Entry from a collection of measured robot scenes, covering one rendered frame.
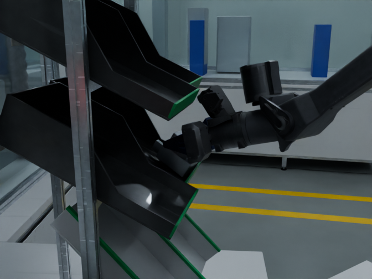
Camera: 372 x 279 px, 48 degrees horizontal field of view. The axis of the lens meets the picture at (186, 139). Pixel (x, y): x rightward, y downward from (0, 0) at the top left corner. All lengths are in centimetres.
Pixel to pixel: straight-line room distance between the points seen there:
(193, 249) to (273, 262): 197
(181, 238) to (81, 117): 43
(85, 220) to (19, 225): 87
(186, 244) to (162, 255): 15
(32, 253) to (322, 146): 358
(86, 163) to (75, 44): 14
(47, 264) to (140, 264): 52
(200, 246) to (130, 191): 31
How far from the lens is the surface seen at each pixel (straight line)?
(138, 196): 62
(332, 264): 291
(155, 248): 74
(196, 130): 64
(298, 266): 283
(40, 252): 125
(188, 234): 88
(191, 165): 75
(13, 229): 141
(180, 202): 65
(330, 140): 444
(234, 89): 432
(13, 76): 159
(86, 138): 52
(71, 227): 62
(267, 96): 66
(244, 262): 115
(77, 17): 51
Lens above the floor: 146
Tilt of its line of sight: 15 degrees down
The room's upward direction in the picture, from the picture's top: straight up
